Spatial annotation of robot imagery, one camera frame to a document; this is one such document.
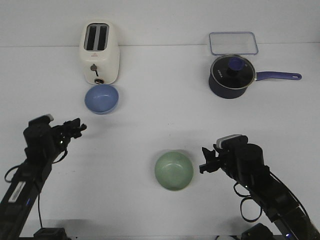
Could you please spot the blue bowl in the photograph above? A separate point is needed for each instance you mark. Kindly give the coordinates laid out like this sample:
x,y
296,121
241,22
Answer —
x,y
101,99

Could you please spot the green bowl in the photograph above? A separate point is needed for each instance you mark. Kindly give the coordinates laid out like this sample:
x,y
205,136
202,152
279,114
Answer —
x,y
174,170

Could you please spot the cream two-slot toaster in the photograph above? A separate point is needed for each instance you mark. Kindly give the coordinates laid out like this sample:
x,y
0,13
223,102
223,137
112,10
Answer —
x,y
99,52

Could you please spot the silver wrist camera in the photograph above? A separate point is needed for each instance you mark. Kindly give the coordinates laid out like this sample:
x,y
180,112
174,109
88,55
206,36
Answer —
x,y
44,119
231,140

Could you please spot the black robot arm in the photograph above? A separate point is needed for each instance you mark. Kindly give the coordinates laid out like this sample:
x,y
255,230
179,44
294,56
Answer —
x,y
44,143
244,162

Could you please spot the dark blue saucepan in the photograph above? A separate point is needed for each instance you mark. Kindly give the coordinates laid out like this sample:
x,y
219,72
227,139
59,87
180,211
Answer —
x,y
262,75

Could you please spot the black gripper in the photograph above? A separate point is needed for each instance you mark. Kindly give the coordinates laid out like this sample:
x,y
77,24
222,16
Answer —
x,y
62,134
225,160

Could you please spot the glass pot lid blue knob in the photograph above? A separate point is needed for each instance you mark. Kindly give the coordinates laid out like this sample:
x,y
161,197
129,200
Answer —
x,y
233,72

